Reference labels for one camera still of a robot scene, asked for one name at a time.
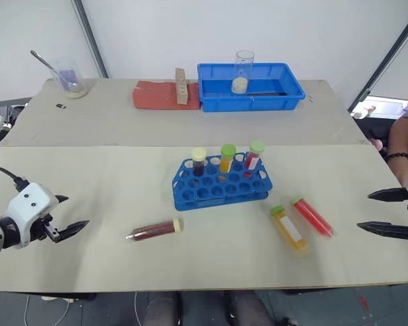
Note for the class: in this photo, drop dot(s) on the clear measuring cylinder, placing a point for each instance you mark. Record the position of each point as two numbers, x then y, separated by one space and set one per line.
242 76

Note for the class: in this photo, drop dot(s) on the person's bare forearm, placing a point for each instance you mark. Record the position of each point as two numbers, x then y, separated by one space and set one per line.
399 136

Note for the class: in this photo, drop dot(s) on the red mat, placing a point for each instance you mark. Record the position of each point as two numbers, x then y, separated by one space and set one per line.
156 96

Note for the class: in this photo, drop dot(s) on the dark rounded shape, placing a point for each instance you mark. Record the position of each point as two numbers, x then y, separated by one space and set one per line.
250 309
161 309

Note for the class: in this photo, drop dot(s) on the wooden block with holes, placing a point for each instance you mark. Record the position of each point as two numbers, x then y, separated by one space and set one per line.
181 86

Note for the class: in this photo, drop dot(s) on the orange tube green cap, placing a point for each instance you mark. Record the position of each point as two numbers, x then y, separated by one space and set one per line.
226 157
290 231

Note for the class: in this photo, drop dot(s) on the blue test tube rack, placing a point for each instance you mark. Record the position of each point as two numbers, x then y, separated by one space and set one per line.
221 190

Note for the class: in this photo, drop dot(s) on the grey metal frame pole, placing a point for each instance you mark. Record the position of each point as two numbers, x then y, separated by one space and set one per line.
92 40
384 57

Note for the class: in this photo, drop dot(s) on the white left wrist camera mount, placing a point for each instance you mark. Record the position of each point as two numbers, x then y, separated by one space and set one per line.
27 203

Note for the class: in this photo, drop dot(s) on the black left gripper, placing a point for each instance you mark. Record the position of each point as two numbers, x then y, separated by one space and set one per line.
47 228

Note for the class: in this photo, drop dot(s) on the clear glass beaker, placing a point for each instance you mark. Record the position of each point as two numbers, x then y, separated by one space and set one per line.
71 83

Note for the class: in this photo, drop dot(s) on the blue plastic bin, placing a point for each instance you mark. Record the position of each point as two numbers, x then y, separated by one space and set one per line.
251 102

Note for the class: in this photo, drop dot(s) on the dark red tube cream cap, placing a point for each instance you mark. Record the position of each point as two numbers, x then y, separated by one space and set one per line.
199 161
154 229

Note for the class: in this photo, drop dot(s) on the red tube green cap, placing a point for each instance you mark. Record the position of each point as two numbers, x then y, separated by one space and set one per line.
313 217
255 154

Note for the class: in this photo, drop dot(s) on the flat black item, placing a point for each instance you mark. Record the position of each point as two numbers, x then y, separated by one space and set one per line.
268 93

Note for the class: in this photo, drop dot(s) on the small black clip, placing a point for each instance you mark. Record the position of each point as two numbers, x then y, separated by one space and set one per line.
61 106

